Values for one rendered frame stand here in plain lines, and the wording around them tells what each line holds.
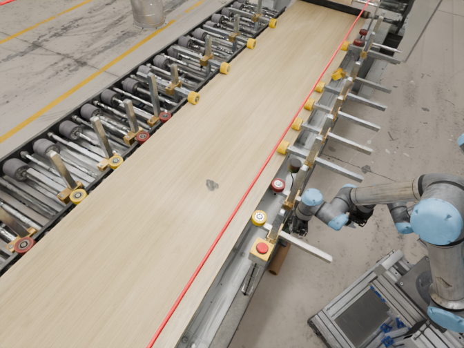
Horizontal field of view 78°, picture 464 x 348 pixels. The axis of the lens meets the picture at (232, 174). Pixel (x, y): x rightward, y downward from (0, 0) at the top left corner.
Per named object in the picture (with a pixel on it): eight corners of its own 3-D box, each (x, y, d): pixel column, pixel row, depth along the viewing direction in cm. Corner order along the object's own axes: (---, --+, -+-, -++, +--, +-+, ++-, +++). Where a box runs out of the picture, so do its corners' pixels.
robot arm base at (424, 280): (461, 296, 117) (479, 288, 109) (441, 318, 111) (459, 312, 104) (429, 265, 124) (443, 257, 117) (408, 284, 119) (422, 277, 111)
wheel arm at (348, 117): (378, 129, 194) (380, 125, 191) (377, 132, 192) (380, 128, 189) (308, 103, 207) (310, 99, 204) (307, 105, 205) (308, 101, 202)
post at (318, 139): (301, 186, 191) (324, 134, 153) (300, 190, 189) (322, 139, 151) (296, 184, 191) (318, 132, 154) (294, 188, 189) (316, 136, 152)
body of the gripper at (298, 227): (288, 234, 133) (295, 221, 123) (289, 218, 138) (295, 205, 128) (305, 237, 132) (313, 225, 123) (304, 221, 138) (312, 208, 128)
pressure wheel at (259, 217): (260, 218, 161) (263, 207, 152) (266, 230, 157) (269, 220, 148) (247, 221, 159) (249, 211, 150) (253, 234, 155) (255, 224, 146)
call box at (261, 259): (271, 253, 112) (274, 245, 106) (263, 268, 108) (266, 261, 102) (255, 244, 114) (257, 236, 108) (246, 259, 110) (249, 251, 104)
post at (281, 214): (269, 252, 167) (287, 210, 129) (267, 257, 165) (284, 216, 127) (264, 249, 168) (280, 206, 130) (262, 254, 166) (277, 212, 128)
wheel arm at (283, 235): (330, 259, 147) (333, 255, 144) (329, 264, 145) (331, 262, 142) (255, 220, 158) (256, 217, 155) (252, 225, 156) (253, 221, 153)
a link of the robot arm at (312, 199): (318, 207, 110) (300, 194, 114) (311, 221, 119) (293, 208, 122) (329, 195, 114) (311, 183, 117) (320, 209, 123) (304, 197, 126)
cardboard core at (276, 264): (292, 241, 232) (278, 273, 215) (290, 245, 238) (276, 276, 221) (283, 236, 234) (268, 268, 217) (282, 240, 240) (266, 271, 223)
